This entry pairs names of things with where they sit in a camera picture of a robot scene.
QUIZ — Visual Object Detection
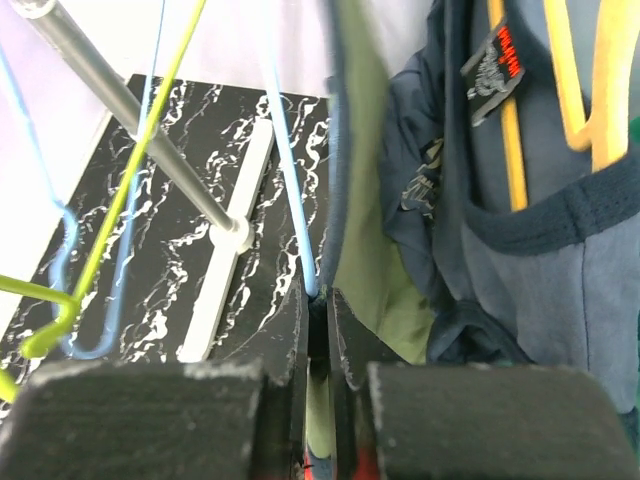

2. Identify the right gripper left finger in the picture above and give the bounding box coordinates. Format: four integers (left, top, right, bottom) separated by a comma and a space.
1, 281, 308, 480

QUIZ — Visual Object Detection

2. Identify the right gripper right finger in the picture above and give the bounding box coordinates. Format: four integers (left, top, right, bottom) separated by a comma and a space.
327, 291, 639, 479

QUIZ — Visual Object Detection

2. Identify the lime green hanger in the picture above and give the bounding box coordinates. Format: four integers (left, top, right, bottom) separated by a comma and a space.
0, 0, 207, 404

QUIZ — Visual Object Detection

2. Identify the olive green tank top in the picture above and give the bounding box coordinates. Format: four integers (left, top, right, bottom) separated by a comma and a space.
306, 1, 433, 479

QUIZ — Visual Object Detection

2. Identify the light blue wire hanger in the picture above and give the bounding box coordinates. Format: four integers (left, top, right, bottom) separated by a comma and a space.
0, 0, 169, 359

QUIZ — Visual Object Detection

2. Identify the navy blue tank top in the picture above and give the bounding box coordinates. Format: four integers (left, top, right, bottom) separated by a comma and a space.
379, 1, 639, 416

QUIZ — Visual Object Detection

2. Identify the yellow plastic hanger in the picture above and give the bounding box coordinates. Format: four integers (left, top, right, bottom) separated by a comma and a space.
487, 0, 639, 211

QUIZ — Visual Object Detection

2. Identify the white clothes rack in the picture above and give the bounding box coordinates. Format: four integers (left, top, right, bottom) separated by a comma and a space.
11, 1, 274, 363

